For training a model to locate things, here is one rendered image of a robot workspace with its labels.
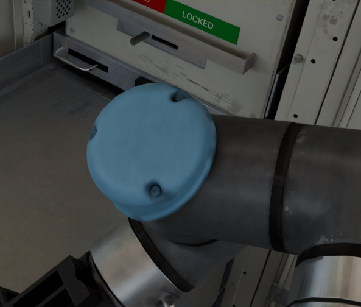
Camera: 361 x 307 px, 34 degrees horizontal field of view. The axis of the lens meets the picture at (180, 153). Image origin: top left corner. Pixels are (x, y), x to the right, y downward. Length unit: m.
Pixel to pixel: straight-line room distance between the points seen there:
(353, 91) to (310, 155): 0.65
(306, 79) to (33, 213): 0.51
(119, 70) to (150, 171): 0.96
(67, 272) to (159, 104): 0.17
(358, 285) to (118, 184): 0.13
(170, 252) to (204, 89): 0.76
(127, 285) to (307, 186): 0.18
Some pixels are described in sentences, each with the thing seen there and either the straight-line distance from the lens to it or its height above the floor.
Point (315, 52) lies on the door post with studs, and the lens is 0.98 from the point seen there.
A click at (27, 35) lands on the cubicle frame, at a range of 1.37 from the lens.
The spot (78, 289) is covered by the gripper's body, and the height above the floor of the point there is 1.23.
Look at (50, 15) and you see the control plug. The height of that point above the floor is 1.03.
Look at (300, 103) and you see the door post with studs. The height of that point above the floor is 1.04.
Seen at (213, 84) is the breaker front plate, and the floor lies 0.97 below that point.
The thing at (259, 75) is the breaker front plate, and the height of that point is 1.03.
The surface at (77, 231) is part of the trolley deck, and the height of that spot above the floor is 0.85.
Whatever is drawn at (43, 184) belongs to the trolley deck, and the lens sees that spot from 1.07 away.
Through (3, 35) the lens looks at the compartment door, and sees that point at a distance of 1.39.
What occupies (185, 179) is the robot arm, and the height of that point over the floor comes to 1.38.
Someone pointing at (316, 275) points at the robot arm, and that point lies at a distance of 0.29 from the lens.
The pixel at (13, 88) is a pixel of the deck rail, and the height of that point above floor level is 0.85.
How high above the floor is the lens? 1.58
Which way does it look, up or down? 39 degrees down
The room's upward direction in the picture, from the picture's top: 10 degrees clockwise
